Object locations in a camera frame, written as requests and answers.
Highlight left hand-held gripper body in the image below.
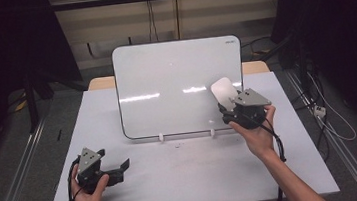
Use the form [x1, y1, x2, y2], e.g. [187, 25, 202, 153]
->
[74, 146, 110, 195]

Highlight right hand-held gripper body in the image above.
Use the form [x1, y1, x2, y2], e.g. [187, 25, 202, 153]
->
[230, 86, 275, 132]

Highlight white whiteboard eraser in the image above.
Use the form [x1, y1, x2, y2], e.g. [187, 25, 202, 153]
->
[208, 75, 242, 113]

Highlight white whiteboard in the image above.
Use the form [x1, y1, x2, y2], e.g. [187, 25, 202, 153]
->
[110, 33, 250, 143]

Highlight person's right hand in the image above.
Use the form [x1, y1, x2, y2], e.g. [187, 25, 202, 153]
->
[227, 104, 282, 164]

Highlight white power strip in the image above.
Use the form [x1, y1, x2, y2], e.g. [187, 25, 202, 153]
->
[312, 104, 328, 119]

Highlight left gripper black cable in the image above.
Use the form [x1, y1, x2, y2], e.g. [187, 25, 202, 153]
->
[63, 156, 84, 201]

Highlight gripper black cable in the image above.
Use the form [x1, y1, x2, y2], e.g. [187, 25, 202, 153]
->
[258, 116, 292, 201]
[63, 156, 84, 201]

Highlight black floor cable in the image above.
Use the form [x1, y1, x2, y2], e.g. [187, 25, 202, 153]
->
[239, 35, 275, 59]

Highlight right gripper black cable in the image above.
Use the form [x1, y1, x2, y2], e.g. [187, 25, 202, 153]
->
[258, 116, 292, 201]

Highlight white cable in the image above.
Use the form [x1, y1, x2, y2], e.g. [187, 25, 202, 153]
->
[306, 67, 357, 146]

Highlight black hanging cables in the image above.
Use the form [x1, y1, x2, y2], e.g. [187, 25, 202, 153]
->
[145, 0, 159, 44]

